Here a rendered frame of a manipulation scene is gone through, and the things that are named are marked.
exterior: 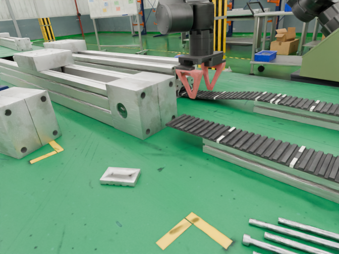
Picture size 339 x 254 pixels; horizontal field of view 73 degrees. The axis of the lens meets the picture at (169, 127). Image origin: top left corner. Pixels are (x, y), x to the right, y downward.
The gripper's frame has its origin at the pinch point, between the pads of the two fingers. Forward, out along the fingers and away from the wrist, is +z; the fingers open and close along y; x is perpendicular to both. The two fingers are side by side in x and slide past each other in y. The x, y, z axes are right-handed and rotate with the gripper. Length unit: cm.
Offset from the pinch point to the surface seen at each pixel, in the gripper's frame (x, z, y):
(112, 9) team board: -492, -35, -329
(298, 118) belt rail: 23.3, 1.2, 1.6
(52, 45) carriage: -69, -10, 6
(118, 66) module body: -28.6, -4.3, 3.9
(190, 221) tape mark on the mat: 21.4, 2.3, 32.8
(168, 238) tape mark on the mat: 20.8, 2.3, 35.8
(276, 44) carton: -141, 55, -473
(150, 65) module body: -13.1, -6.3, 4.8
